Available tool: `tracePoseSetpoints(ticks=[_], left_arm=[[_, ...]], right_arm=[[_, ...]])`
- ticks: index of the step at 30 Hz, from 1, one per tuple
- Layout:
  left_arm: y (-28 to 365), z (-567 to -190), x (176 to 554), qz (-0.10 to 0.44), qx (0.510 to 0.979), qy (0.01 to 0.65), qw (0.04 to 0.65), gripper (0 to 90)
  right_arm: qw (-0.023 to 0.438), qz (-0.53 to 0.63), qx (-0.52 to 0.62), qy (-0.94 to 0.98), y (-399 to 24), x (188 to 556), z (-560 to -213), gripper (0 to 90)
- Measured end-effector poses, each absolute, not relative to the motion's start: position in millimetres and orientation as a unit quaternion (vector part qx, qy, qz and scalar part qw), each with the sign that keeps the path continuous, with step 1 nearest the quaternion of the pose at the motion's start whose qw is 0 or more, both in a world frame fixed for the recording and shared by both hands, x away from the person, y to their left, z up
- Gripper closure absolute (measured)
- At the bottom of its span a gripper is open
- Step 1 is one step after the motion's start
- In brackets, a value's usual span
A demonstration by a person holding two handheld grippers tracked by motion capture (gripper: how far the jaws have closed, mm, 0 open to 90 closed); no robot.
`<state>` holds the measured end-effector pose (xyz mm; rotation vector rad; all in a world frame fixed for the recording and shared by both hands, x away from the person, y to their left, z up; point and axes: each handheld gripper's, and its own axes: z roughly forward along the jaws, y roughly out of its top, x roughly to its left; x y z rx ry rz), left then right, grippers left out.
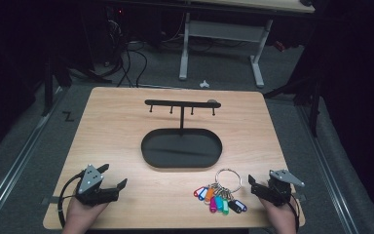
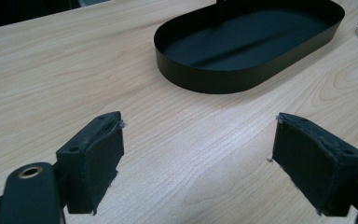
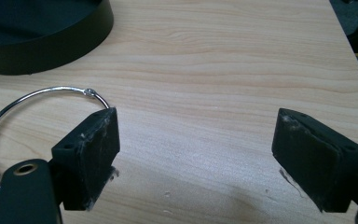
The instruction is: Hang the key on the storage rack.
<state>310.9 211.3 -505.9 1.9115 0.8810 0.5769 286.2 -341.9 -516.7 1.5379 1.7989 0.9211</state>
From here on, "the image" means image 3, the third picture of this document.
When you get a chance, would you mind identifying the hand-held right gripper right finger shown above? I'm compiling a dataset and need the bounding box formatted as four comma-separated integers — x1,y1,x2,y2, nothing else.
271,107,358,214

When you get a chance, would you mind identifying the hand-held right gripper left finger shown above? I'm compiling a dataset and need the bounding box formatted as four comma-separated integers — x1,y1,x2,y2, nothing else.
50,106,121,212

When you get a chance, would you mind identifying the silver metal ring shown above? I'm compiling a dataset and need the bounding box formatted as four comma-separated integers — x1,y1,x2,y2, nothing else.
0,86,111,138

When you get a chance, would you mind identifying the black round tray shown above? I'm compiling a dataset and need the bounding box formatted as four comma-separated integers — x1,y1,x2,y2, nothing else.
0,0,115,76

